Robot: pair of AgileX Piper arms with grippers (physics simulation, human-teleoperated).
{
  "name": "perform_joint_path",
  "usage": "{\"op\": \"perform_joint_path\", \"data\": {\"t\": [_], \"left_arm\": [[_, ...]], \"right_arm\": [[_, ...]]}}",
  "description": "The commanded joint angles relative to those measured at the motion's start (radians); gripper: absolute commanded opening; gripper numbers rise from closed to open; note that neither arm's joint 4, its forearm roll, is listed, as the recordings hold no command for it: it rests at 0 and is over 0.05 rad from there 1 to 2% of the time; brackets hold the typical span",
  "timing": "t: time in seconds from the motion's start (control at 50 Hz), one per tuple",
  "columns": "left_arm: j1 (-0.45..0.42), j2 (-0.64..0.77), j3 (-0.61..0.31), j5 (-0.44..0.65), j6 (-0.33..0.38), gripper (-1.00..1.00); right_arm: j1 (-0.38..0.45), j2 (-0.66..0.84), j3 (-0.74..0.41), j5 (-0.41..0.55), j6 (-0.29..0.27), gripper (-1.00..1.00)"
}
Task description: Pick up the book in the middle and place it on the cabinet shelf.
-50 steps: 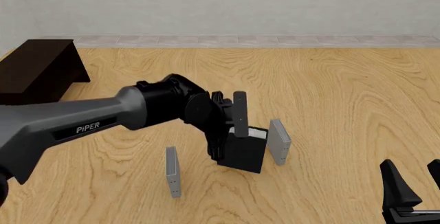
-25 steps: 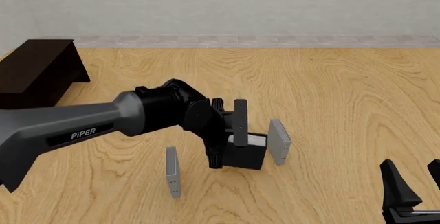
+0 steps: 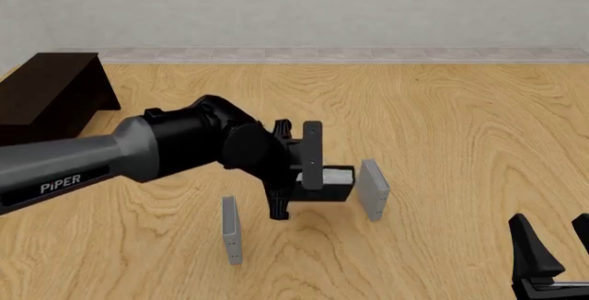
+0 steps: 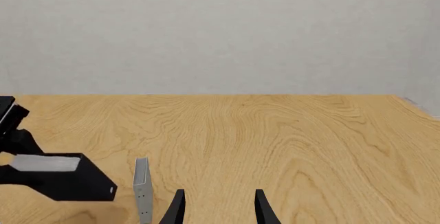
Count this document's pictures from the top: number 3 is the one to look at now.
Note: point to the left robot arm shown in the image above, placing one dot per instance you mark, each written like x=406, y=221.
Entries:
x=138, y=148

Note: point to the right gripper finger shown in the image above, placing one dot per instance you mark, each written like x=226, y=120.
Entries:
x=582, y=228
x=529, y=251

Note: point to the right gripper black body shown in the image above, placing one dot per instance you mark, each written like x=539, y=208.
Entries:
x=552, y=290

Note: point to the black book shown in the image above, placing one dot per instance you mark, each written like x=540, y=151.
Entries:
x=335, y=183

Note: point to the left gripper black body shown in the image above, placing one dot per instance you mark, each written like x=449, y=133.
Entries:
x=279, y=199

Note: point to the dark wooden cabinet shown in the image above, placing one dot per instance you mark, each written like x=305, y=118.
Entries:
x=50, y=96

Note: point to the grey plate on black stalk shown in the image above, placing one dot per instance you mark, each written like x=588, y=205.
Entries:
x=312, y=155

